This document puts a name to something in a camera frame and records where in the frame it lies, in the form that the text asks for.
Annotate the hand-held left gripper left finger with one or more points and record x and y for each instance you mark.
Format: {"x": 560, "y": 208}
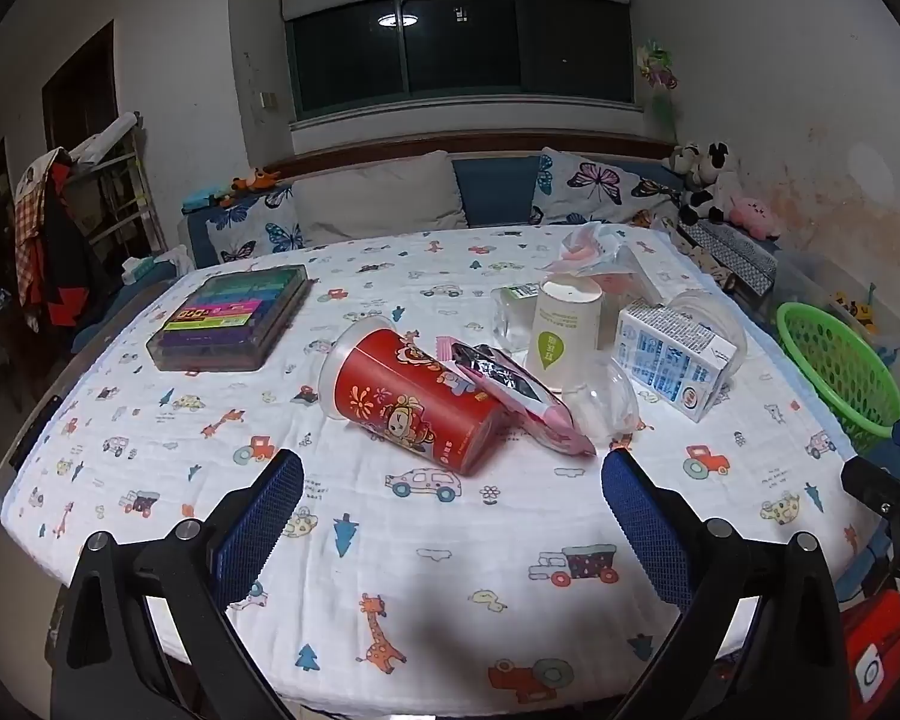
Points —
{"x": 262, "y": 525}

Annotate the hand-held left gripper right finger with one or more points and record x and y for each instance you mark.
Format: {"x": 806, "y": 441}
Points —
{"x": 645, "y": 532}

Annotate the green plastic basket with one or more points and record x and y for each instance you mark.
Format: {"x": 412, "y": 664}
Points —
{"x": 847, "y": 367}

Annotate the pink snack packet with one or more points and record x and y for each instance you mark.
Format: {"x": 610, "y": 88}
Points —
{"x": 540, "y": 412}

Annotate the white paper cup green leaf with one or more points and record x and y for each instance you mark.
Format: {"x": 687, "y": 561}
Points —
{"x": 562, "y": 330}

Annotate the white cartoon printed tablecloth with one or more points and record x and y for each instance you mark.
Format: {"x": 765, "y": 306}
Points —
{"x": 345, "y": 577}

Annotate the yellow toy truck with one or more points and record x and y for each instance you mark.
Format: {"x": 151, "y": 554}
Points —
{"x": 859, "y": 304}

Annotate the blue white milk carton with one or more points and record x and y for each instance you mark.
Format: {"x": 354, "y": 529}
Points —
{"x": 667, "y": 360}

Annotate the clear plastic storage box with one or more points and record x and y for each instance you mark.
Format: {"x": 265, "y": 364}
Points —
{"x": 817, "y": 277}

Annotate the red printed paper cup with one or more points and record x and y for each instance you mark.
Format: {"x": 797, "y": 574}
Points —
{"x": 412, "y": 405}

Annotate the clear case with colourful contents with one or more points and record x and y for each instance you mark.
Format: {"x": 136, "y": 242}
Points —
{"x": 225, "y": 315}

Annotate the small clear plastic cup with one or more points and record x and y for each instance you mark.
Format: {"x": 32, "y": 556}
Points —
{"x": 511, "y": 322}

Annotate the blue grey patterned cloth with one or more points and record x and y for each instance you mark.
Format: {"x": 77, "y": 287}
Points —
{"x": 735, "y": 255}

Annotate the white cardboard box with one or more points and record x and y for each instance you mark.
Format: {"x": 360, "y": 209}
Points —
{"x": 649, "y": 274}

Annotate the pink round plush toy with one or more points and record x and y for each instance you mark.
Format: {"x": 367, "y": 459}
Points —
{"x": 751, "y": 214}

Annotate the tissue pack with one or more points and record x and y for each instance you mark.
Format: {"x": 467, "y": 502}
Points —
{"x": 142, "y": 270}

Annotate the clear pink plastic bag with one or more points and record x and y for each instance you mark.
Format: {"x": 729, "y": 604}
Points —
{"x": 585, "y": 255}

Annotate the small butterfly print pillow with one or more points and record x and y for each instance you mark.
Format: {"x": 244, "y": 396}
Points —
{"x": 255, "y": 229}

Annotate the black white cow plush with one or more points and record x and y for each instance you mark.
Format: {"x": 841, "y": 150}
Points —
{"x": 709, "y": 195}

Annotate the orange plush toy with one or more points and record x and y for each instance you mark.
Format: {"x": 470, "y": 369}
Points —
{"x": 251, "y": 184}

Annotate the hanging checked and red clothes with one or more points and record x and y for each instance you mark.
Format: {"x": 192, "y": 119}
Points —
{"x": 52, "y": 255}

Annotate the beige pillow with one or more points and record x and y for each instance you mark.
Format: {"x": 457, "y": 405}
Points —
{"x": 375, "y": 199}

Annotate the large butterfly print pillow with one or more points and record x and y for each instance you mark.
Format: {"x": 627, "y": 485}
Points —
{"x": 600, "y": 180}

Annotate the grey white plush toy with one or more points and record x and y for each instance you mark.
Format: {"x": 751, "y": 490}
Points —
{"x": 681, "y": 161}

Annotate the metal storage rack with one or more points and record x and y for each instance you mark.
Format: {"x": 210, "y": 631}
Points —
{"x": 120, "y": 187}

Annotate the blue sofa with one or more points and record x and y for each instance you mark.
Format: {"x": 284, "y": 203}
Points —
{"x": 495, "y": 187}

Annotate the colourful flower decoration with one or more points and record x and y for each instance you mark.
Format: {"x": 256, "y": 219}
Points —
{"x": 658, "y": 75}

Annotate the dark wooden door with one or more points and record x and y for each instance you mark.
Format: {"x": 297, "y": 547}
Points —
{"x": 82, "y": 90}

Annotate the dark glass window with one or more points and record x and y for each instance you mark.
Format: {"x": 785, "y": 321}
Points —
{"x": 457, "y": 52}

